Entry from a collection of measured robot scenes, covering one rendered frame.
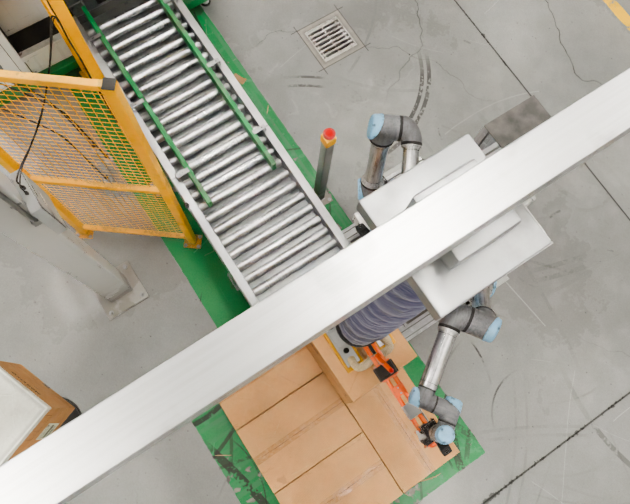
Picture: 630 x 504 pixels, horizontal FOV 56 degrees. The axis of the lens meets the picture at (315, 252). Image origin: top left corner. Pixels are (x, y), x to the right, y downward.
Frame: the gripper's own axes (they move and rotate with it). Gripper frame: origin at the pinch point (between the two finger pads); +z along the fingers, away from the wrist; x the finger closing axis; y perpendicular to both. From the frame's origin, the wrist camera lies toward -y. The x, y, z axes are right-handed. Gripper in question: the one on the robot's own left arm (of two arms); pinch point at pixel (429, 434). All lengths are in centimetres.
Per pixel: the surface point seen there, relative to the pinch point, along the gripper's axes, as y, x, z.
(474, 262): 52, 0, -167
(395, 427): 2, 3, 66
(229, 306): 122, 47, 121
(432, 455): -22, -6, 66
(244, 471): 26, 93, 120
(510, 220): 55, -8, -175
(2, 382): 131, 159, 18
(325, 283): 63, 32, -184
